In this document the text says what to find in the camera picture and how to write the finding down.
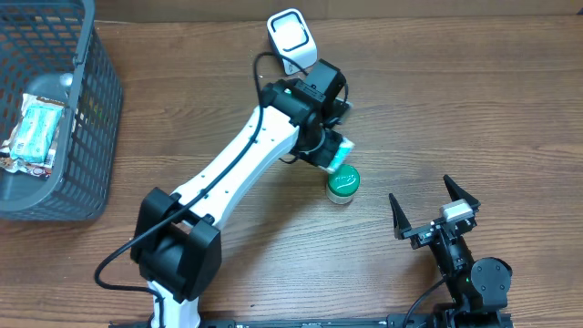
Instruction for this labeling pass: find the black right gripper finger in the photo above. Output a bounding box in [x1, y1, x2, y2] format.
[389, 193, 411, 240]
[443, 175, 481, 210]

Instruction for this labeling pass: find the teal Kleenex tissue pack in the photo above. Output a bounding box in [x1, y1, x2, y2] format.
[320, 137, 354, 174]

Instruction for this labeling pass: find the green lid glass jar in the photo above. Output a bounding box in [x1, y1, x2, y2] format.
[326, 164, 361, 204]

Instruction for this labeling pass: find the yellow oil bottle silver cap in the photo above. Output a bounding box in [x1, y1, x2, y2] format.
[26, 73, 73, 103]

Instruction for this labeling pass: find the brown snack packet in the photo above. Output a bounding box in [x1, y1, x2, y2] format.
[1, 93, 65, 179]

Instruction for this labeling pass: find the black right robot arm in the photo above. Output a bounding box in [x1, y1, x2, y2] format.
[387, 175, 513, 328]

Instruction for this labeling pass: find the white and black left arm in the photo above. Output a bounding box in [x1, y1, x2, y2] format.
[130, 78, 353, 327]

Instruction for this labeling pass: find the white barcode scanner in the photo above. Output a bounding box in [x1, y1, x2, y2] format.
[266, 8, 318, 68]

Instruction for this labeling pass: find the dark grey plastic basket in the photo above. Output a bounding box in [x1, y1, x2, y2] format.
[1, 0, 123, 221]

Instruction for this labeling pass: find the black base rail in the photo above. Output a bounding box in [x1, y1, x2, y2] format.
[108, 313, 433, 328]

